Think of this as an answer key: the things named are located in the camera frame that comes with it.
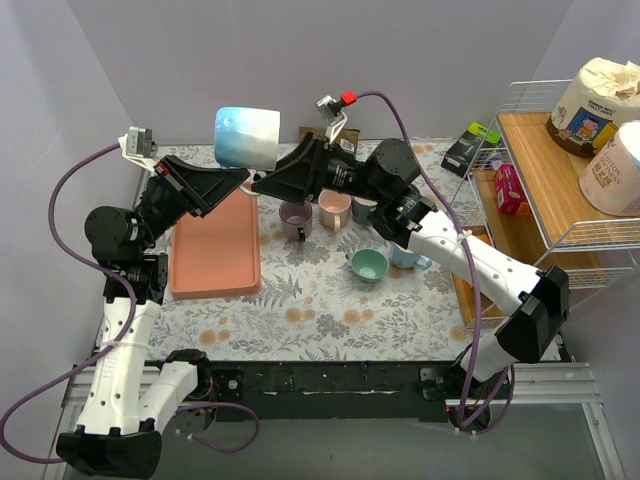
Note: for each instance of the dark teal faceted mug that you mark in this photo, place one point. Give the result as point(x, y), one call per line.
point(361, 209)

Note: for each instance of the pink mug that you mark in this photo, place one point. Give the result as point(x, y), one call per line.
point(334, 209)

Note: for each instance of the green mug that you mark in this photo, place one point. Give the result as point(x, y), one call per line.
point(368, 265)

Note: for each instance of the salmon pink tray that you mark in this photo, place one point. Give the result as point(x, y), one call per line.
point(217, 255)

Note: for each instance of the pink toilet paper roll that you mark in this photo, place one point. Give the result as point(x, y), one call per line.
point(610, 182)

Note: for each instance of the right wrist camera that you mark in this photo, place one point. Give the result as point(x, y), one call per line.
point(333, 112)

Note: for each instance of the black green box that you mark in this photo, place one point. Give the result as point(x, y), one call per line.
point(458, 157)

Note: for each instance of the magenta tissue pack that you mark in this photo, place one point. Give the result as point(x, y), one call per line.
point(511, 198)

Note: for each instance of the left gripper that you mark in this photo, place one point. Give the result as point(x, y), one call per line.
point(181, 186)

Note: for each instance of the purple mug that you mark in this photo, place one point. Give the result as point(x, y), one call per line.
point(296, 220)

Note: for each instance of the light blue mug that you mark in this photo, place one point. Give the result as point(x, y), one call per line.
point(246, 138)
point(406, 259)

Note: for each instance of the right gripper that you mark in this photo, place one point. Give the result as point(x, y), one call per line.
point(315, 168)

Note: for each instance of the cartoon toilet paper roll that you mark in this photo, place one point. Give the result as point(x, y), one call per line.
point(603, 95)

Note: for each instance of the brown snack bag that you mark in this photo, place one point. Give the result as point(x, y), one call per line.
point(347, 139)

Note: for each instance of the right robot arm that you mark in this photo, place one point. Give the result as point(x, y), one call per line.
point(534, 301)

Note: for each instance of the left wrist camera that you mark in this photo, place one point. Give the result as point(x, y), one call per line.
point(137, 146)

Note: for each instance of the white wire shelf rack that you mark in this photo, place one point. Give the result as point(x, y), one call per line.
point(563, 228)

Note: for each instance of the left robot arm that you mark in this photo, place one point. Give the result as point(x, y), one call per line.
point(119, 431)

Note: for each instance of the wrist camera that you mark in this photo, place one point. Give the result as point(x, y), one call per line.
point(333, 112)
point(137, 146)

